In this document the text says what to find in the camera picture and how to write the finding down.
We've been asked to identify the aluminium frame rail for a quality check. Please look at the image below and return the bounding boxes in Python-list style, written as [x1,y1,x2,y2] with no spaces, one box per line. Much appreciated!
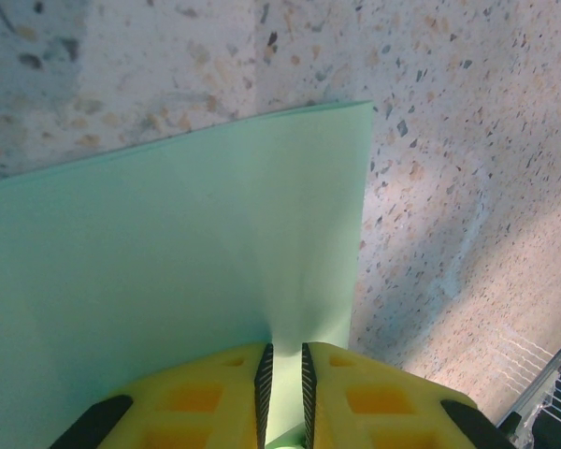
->
[495,317,561,429]

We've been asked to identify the light green paper sheet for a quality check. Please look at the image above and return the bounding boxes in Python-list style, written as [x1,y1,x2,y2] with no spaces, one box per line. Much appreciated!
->
[0,100,375,449]

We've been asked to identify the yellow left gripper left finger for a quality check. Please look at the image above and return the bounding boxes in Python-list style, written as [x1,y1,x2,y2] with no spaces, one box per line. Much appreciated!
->
[50,342,275,449]

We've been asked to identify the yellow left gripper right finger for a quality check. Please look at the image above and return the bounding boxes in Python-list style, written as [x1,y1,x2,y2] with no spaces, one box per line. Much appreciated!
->
[300,340,519,449]

